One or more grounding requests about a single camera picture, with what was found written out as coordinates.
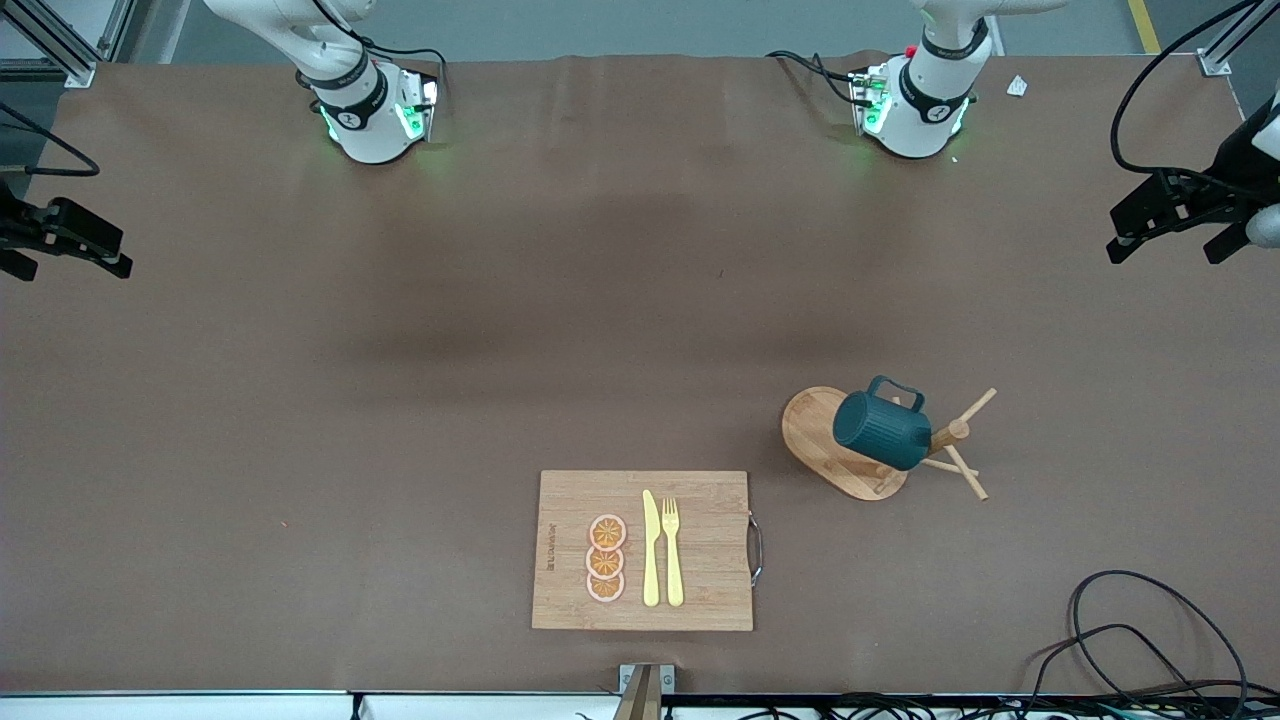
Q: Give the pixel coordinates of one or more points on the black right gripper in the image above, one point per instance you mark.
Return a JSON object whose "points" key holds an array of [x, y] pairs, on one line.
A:
{"points": [[12, 224]]}

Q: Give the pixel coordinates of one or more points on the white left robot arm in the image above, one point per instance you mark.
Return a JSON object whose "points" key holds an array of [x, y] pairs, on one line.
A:
{"points": [[925, 110]]}

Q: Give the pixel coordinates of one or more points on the aluminium frame profile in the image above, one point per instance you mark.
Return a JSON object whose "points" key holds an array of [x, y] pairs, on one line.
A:
{"points": [[1213, 63], [60, 55]]}

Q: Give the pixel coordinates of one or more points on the yellow plastic knife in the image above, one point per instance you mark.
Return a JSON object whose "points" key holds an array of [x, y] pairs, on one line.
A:
{"points": [[651, 560]]}

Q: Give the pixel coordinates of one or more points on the small white paper scrap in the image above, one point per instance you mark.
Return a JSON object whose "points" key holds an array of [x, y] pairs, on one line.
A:
{"points": [[1017, 86]]}

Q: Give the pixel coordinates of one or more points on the table cover mat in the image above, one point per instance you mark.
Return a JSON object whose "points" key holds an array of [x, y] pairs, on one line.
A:
{"points": [[300, 500]]}

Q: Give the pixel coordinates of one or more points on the orange slice toy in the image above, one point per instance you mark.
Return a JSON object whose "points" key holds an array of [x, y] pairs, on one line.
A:
{"points": [[605, 589], [607, 532], [604, 563]]}

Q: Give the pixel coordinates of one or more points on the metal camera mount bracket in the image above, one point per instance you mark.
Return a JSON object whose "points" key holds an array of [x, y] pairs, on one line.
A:
{"points": [[645, 690]]}

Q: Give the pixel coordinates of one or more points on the wooden mug tree stand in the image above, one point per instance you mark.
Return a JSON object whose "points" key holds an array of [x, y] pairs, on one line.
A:
{"points": [[812, 440]]}

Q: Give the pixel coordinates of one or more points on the teal mug with yellow inside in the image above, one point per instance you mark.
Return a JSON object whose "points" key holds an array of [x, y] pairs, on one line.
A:
{"points": [[880, 430]]}

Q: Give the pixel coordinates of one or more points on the yellow plastic fork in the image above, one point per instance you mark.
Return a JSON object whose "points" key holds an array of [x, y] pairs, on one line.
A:
{"points": [[673, 565]]}

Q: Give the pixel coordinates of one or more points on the wooden cutting board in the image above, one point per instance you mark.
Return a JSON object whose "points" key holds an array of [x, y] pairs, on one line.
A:
{"points": [[700, 560]]}

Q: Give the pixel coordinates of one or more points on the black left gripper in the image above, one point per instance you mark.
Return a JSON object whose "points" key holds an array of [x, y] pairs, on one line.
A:
{"points": [[1236, 163]]}

